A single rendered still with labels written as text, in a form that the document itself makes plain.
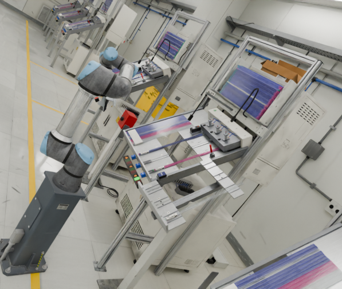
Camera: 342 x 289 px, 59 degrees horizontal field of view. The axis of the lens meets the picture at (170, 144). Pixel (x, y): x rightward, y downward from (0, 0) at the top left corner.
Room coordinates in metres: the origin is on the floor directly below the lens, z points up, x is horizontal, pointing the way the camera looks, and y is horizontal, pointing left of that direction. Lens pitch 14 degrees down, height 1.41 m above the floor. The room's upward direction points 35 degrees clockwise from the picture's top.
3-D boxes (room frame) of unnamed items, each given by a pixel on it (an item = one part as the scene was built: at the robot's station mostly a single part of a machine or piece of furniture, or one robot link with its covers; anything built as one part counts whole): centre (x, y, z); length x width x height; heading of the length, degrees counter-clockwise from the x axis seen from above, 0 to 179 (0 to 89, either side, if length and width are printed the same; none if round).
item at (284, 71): (2.55, -0.45, 1.82); 0.68 x 0.30 x 0.20; 36
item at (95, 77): (1.40, 0.47, 0.92); 0.15 x 0.12 x 0.55; 109
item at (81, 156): (1.45, 0.35, 0.72); 0.13 x 0.12 x 0.14; 109
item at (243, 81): (2.29, -0.28, 1.52); 0.51 x 0.13 x 0.27; 36
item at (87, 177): (2.71, 0.46, 0.39); 0.24 x 0.24 x 0.78; 36
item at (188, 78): (3.59, 0.50, 0.95); 1.35 x 0.82 x 1.90; 126
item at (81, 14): (7.35, 3.32, 0.95); 1.37 x 0.82 x 1.90; 126
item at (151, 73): (3.46, 0.66, 0.66); 1.01 x 0.73 x 1.31; 126
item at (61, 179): (1.45, 0.35, 0.60); 0.15 x 0.15 x 0.10
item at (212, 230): (2.41, -0.34, 0.31); 0.70 x 0.65 x 0.62; 36
